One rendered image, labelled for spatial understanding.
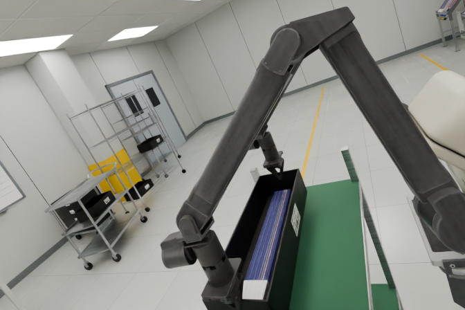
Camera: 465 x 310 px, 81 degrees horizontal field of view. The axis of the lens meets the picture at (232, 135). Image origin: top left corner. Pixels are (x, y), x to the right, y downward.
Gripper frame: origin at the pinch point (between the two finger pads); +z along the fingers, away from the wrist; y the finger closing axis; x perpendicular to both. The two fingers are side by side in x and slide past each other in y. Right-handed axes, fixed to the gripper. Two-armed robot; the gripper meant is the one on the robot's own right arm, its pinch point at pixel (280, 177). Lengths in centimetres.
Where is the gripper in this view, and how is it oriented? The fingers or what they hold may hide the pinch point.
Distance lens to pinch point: 114.1
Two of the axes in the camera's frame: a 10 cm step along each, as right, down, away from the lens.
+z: 3.9, 8.8, 2.7
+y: -3.2, 4.0, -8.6
